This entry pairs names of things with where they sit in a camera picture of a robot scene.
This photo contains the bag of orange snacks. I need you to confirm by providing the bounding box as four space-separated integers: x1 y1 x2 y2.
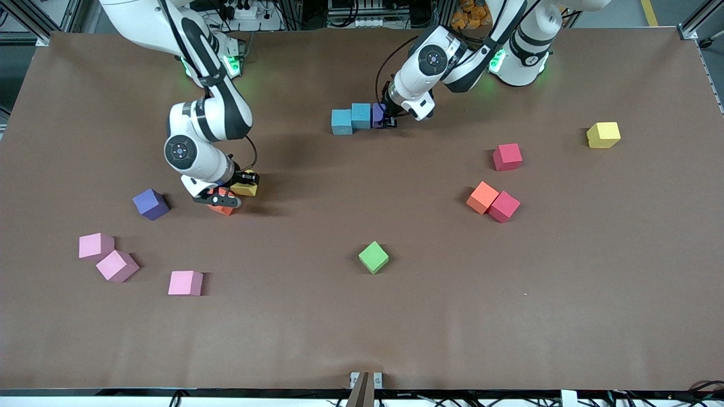
451 0 494 30

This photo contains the metal bracket with post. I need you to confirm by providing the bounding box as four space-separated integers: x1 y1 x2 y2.
346 371 383 407

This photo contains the orange foam cube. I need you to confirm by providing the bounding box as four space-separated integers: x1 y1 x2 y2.
466 181 500 215
206 187 238 217

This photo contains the blue foam cube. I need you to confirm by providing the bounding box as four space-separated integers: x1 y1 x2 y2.
351 103 373 131
331 109 355 136

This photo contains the yellow foam cube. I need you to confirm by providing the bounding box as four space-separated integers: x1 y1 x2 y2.
231 170 258 197
586 122 622 149

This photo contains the white power strip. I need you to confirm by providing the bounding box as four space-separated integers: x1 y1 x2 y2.
218 0 283 32
328 16 392 29

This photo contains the green foam cube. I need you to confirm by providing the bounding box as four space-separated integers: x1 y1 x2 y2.
358 241 390 275

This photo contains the large paper table cover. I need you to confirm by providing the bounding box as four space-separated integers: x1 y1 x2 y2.
0 27 724 391

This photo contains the aluminium frame profile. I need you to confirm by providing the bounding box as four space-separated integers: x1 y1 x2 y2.
0 0 94 46
676 0 724 49

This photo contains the pink foam cube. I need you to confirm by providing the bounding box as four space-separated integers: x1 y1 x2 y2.
78 232 115 261
95 249 140 283
167 270 204 297

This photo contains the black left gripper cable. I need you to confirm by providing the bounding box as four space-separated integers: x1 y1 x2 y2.
376 35 420 105

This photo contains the red foam cube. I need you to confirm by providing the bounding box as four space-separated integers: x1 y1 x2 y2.
492 142 523 172
488 190 521 224

